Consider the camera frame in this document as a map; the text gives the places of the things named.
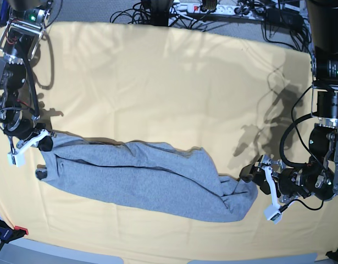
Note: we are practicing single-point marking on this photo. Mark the grey t-shirt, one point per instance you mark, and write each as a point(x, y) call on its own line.
point(149, 176)

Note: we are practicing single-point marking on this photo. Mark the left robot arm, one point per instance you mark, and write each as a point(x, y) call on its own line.
point(320, 173)

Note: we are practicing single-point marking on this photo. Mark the yellow table cloth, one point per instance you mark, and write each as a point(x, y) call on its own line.
point(230, 96)

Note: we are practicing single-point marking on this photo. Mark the black power adapter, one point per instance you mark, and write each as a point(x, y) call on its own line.
point(280, 17)

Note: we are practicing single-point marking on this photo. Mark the blue red clamp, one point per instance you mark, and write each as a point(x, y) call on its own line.
point(8, 234)

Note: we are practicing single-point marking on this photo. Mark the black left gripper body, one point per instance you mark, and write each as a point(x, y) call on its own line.
point(288, 181)

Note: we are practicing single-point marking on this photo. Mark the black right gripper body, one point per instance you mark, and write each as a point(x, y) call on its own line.
point(25, 129)

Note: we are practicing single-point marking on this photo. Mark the white power strip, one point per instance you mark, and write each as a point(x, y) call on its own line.
point(195, 10)

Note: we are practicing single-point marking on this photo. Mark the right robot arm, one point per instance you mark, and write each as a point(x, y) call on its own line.
point(24, 24)

